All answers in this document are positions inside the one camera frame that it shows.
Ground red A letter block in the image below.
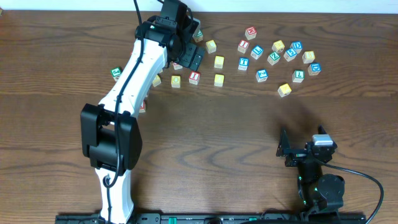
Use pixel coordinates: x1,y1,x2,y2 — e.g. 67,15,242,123
139,101,146,113

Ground yellow 8 letter block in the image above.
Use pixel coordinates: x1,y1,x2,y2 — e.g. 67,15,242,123
302,51,315,64

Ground right black cable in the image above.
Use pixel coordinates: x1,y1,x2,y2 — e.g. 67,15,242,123
323,163,385,224

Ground red I block upper right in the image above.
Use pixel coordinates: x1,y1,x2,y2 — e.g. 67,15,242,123
238,40,249,54

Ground green L letter block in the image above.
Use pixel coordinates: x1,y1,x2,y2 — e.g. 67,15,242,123
292,70,305,83

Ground yellow C letter block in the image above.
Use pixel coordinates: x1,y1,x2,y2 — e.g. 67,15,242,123
206,40,217,54

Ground green Z letter block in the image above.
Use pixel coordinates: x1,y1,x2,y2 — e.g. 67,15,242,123
267,52,280,65

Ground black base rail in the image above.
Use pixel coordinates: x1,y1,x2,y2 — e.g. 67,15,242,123
55,212,367,224

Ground red U block centre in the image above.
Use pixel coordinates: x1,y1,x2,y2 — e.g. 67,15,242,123
173,62,183,70

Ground blue d block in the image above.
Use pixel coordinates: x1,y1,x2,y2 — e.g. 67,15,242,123
290,41,303,54
308,63,322,76

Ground green J letter block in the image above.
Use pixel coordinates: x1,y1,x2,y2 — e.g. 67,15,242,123
111,67,123,81

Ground blue D block right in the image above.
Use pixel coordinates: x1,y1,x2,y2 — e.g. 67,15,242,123
308,63,322,76

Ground blue L letter block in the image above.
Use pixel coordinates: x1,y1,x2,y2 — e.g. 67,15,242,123
251,45,264,60

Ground red i block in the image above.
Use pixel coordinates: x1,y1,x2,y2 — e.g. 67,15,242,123
188,71,201,85
238,40,249,54

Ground red I block centre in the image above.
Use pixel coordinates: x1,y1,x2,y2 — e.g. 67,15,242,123
188,71,201,85

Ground blue S letter block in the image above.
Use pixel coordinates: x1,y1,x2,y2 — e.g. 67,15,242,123
284,48,297,62

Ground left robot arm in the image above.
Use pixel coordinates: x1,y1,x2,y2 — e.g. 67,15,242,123
80,0,205,223

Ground green N letter block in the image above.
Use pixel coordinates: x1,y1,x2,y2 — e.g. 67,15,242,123
193,30,203,42

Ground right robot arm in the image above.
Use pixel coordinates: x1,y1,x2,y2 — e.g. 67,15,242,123
276,126,345,220

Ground red H letter block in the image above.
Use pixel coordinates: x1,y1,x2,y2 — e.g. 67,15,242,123
245,27,257,40

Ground blue Z letter block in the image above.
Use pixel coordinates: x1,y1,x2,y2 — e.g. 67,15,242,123
256,69,268,82

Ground yellow O letter block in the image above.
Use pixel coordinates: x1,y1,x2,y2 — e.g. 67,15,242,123
170,75,181,88

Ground blue T letter block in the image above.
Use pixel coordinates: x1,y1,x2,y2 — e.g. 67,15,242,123
238,57,249,71

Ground blue D block upper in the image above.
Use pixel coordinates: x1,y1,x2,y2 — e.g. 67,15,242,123
290,41,303,54

